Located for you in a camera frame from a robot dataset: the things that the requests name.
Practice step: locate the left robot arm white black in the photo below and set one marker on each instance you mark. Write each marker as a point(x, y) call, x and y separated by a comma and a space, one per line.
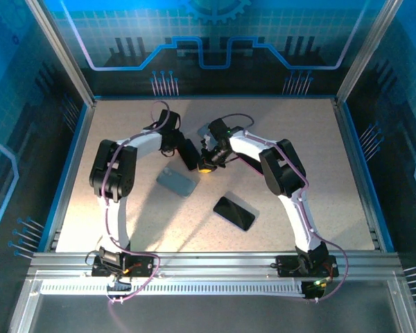
point(112, 222)

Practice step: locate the aluminium frame post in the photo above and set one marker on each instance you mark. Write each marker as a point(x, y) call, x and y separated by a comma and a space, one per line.
point(365, 52)
point(64, 52)

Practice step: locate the black smartphone blue frame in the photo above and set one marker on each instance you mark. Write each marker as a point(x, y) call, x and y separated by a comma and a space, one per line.
point(190, 156)

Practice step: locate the black smartphone pink frame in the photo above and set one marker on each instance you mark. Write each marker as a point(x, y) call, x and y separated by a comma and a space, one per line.
point(234, 213)

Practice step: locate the grey metal sheet panel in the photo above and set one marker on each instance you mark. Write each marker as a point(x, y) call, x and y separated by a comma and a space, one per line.
point(211, 314)

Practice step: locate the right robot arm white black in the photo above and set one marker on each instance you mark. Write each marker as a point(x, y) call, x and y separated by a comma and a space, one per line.
point(298, 215)

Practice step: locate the aluminium frame rail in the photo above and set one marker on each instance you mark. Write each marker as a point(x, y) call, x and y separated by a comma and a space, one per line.
point(211, 263)

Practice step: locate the black electronics board with LEDs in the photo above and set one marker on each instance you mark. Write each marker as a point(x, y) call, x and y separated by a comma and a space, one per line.
point(315, 288)

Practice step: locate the aluminium side rail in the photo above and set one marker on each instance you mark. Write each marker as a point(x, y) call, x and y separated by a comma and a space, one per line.
point(73, 166)
point(353, 156)

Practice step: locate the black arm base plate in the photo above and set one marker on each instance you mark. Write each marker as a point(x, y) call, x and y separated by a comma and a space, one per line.
point(147, 262)
point(284, 267)

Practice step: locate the light blue-grey phone case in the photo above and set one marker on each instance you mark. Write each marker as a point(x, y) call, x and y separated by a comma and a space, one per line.
point(177, 184)

